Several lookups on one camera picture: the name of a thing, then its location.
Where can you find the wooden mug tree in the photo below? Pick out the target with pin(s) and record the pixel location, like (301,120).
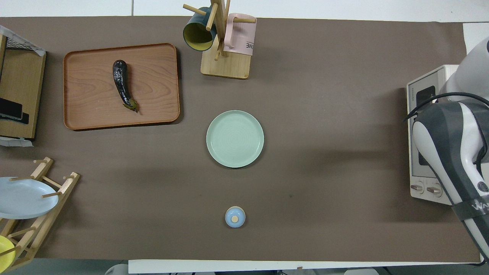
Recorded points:
(229,67)

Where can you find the dark blue mug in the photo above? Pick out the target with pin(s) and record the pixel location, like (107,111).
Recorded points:
(196,34)

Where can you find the grey crumpled tape strip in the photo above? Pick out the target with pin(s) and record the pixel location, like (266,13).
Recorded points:
(19,142)

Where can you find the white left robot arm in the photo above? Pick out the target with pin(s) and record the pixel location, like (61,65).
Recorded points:
(116,269)

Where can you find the white toaster oven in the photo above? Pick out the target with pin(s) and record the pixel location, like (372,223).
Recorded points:
(431,199)

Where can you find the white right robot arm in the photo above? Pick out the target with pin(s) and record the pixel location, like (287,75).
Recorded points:
(450,145)

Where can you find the wooden dish rack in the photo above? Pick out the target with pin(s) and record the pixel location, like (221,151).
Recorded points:
(57,193)

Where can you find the brown wooden tray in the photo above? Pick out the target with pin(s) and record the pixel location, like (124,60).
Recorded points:
(156,86)

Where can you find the dark purple eggplant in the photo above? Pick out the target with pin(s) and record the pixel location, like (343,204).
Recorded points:
(121,84)

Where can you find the pale green plate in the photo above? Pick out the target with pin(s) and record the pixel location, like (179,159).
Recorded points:
(235,139)

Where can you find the small blue bell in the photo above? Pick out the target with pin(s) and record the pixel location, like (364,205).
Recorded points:
(235,217)

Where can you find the yellow plate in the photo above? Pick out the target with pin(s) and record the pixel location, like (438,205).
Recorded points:
(5,252)

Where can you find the pink mug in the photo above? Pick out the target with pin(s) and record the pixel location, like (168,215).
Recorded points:
(238,38)

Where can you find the oven control knob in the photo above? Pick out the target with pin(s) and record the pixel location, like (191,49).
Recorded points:
(417,188)
(434,190)

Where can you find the brown table mat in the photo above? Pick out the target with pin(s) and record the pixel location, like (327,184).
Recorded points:
(324,133)

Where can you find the light blue plate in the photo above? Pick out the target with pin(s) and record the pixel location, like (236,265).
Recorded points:
(23,198)

